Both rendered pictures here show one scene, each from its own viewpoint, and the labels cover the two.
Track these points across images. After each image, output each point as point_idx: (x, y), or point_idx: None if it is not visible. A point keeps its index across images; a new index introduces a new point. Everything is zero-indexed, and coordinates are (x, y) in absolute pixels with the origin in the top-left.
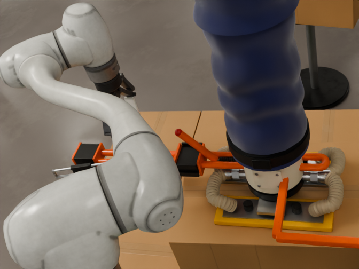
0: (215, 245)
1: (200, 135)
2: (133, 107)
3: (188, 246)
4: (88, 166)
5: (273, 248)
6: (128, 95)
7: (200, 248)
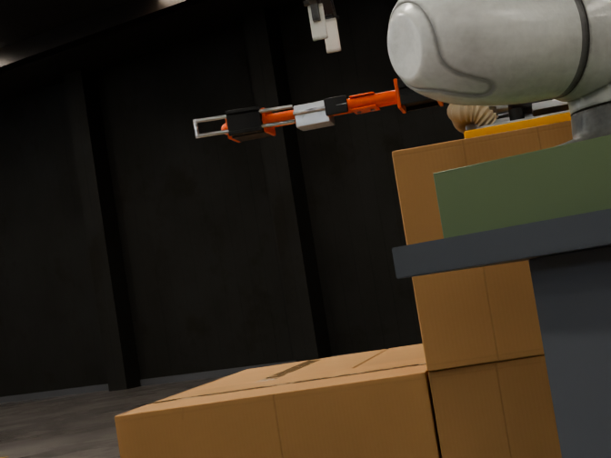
0: (470, 141)
1: (392, 351)
2: (334, 35)
3: (425, 154)
4: (256, 106)
5: (566, 128)
6: (328, 17)
7: (445, 156)
